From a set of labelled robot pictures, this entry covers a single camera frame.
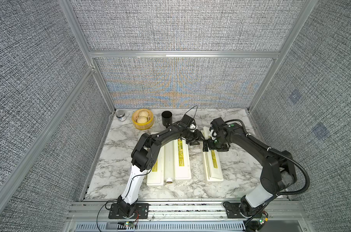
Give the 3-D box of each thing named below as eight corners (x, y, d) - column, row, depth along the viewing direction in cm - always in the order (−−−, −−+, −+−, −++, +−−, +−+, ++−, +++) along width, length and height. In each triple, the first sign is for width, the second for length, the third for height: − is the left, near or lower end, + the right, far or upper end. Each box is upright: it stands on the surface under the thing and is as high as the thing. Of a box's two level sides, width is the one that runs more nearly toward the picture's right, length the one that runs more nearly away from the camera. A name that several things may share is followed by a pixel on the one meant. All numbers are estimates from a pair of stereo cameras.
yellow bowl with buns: (130, 129, 108) (129, 125, 104) (134, 113, 119) (133, 109, 115) (152, 129, 108) (151, 125, 104) (154, 113, 119) (153, 108, 115)
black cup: (160, 123, 113) (158, 114, 105) (166, 117, 117) (166, 108, 109) (167, 128, 110) (166, 119, 102) (174, 122, 114) (173, 113, 106)
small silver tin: (121, 123, 113) (119, 118, 109) (116, 117, 117) (114, 112, 113) (128, 119, 116) (126, 114, 112) (123, 113, 120) (121, 108, 116)
